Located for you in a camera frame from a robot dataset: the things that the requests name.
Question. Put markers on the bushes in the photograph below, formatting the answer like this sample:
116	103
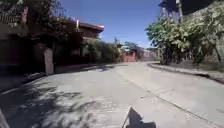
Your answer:
103	52

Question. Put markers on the red gate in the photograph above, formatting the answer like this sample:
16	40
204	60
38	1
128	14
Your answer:
129	57

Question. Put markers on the grey concrete road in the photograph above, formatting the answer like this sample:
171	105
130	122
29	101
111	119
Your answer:
110	86

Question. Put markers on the house with red roof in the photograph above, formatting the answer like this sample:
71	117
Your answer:
89	31

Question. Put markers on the robot's own part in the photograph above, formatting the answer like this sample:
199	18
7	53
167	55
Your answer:
127	116

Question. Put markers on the concrete pillar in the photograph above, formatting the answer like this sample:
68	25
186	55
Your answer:
49	61

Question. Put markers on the raised concrete kerb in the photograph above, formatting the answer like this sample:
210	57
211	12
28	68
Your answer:
186	70

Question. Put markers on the leafy trees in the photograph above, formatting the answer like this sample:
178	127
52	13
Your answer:
186	36

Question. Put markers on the tree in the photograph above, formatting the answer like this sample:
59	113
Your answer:
36	13

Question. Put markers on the dark boundary wall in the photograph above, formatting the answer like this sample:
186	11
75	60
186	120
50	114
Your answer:
20	55

